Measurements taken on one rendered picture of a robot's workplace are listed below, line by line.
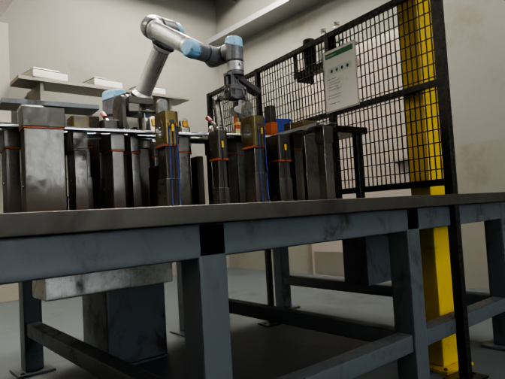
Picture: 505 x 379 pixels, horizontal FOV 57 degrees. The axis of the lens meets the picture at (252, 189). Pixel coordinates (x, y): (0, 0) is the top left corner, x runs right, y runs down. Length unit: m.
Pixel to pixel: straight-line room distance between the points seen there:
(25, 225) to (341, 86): 1.78
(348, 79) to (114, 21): 3.75
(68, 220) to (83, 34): 4.62
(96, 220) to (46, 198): 0.64
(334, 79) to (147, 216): 1.62
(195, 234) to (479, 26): 3.35
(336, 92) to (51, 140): 1.38
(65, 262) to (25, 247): 0.07
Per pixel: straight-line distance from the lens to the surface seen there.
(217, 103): 2.22
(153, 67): 2.46
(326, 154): 1.80
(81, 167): 1.72
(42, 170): 1.54
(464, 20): 4.17
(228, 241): 1.11
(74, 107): 2.09
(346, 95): 2.32
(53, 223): 0.88
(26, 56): 5.17
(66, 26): 5.41
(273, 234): 1.20
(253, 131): 1.80
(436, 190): 2.07
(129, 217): 0.93
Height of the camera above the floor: 0.68
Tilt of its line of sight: 3 degrees up
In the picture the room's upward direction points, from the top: 3 degrees counter-clockwise
